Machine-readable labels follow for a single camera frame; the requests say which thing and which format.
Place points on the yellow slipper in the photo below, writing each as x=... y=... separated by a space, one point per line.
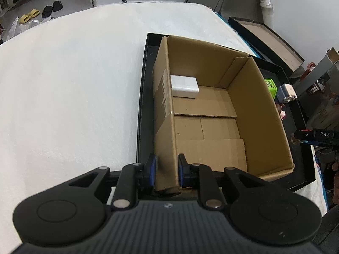
x=25 y=19
x=34 y=12

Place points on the black tray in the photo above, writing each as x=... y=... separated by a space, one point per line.
x=145 y=105

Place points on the small white box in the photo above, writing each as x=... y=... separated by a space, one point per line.
x=184 y=86

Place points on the white plastic bag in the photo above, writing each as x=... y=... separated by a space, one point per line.
x=14 y=29

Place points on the green toy box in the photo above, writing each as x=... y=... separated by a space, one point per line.
x=270 y=86

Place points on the magenta toy figure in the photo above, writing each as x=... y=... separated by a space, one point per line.
x=281 y=112

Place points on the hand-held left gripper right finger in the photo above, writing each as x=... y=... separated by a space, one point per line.
x=181 y=169

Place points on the brown cardboard box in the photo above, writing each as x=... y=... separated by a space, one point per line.
x=262 y=127

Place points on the black slipper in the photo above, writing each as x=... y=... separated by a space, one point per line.
x=47 y=11
x=57 y=5

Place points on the black box lid brown inside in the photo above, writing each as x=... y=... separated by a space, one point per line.
x=272 y=42

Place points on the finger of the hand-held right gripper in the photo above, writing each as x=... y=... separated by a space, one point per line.
x=304 y=135

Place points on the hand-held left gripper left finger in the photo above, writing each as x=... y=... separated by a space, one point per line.
x=151 y=169

